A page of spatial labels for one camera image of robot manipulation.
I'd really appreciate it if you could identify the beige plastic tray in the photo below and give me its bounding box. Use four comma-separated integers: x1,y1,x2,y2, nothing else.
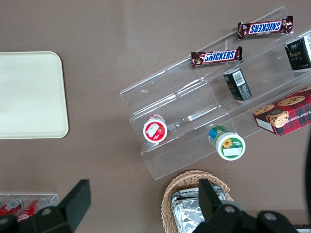
0,50,69,140

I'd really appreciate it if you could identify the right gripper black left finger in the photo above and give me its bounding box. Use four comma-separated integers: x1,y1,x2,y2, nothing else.
26,179,92,233

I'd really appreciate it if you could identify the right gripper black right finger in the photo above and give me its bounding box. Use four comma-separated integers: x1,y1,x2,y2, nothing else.
193,179,254,233

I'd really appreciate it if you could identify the oval light wicker basket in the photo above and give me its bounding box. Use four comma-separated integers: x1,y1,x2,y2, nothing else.
160,169,235,233

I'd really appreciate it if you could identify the clear acrylic bottle rack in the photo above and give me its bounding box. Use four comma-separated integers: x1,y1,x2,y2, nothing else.
0,192,59,219

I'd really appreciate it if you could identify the silver foil package stack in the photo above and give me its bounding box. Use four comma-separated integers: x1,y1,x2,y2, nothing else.
170,183,232,233

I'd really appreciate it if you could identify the Snickers chocolate bar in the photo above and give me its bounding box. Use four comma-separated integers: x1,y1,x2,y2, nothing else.
237,16,294,40
190,46,243,68

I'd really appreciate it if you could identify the red tartan cookie box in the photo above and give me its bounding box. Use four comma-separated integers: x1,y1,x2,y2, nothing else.
252,85,311,136

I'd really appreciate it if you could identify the red lid yogurt cup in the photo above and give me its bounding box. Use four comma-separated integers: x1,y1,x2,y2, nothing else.
142,114,168,143

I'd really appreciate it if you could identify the green lid yogurt cup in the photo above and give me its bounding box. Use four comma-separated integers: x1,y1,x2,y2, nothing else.
207,125,246,162

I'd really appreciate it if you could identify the red cola bottle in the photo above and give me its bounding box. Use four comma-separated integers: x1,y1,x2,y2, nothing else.
16,197,50,222
0,197,24,216

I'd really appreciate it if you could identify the small black carton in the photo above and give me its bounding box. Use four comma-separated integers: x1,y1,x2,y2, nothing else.
223,68,253,101
284,33,311,71

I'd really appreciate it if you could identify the clear acrylic step display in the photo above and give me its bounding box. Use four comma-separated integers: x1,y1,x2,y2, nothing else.
119,5,311,181

